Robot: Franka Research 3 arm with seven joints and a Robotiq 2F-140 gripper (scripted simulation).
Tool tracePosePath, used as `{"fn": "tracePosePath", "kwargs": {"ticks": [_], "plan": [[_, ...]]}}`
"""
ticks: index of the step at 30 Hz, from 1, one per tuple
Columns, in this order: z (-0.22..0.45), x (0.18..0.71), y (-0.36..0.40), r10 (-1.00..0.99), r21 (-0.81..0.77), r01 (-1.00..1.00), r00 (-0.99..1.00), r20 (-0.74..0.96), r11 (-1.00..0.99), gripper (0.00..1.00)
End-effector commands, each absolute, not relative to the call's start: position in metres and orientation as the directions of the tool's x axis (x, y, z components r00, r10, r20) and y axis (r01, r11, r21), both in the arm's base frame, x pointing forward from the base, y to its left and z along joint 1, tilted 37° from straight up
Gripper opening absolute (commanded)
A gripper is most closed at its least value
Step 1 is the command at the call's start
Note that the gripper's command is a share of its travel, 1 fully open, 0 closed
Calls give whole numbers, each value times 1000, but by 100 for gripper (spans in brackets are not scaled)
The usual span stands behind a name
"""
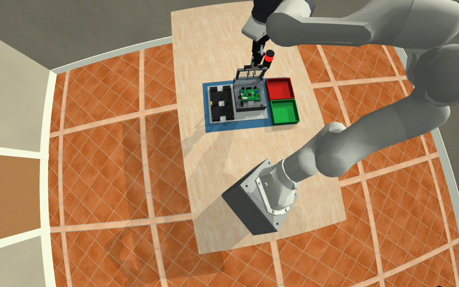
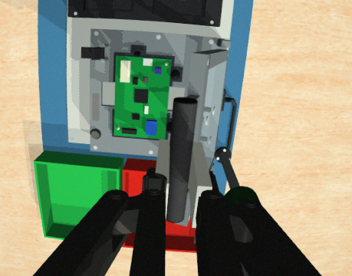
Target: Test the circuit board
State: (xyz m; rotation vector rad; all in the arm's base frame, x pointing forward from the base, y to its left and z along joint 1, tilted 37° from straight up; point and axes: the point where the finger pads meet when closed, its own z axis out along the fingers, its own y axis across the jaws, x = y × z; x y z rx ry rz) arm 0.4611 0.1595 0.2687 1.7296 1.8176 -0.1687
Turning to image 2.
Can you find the green open-top bin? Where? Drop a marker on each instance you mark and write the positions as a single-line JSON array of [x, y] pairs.
[[67, 194]]

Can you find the green circuit board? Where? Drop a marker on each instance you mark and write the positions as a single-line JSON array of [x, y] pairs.
[[141, 96]]

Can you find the red open bin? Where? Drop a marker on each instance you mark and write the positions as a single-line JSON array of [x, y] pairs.
[[178, 237]]

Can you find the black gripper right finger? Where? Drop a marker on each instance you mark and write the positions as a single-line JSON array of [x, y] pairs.
[[219, 251]]

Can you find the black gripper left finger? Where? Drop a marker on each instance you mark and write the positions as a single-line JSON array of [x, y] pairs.
[[91, 247]]

